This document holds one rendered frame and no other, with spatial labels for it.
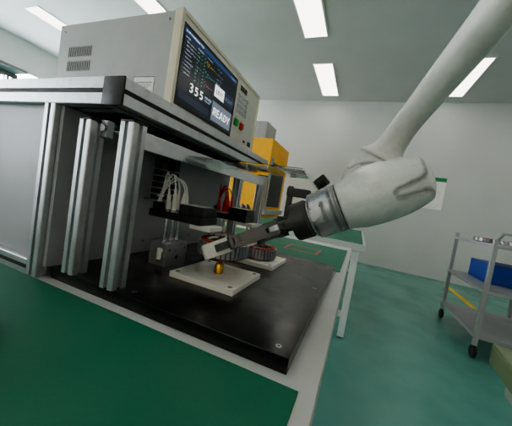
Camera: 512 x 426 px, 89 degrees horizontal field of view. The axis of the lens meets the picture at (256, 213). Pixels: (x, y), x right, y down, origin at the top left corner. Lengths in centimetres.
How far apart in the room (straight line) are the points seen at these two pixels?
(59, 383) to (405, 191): 50
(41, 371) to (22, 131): 48
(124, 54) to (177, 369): 65
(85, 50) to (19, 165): 33
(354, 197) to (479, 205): 574
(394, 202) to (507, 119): 609
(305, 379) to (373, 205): 28
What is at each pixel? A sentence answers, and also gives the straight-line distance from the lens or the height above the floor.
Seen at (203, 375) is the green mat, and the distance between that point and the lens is 36.
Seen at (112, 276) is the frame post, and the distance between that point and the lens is 50.
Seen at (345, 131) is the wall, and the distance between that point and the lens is 611.
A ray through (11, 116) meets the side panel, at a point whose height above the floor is 105.
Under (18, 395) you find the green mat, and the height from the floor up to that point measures 75.
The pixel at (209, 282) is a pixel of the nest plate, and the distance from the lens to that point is 54.
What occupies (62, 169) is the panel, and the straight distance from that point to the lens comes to 61.
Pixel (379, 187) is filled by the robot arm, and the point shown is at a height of 101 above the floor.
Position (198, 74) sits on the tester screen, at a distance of 70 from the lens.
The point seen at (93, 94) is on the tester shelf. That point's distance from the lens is 54.
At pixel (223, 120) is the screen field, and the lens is 79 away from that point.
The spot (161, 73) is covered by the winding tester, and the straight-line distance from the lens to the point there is 66.
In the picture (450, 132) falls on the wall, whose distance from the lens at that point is 624.
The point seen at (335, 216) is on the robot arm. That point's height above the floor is 95.
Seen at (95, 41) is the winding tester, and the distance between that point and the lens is 84.
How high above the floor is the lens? 96
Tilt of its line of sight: 3 degrees down
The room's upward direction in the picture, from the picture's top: 9 degrees clockwise
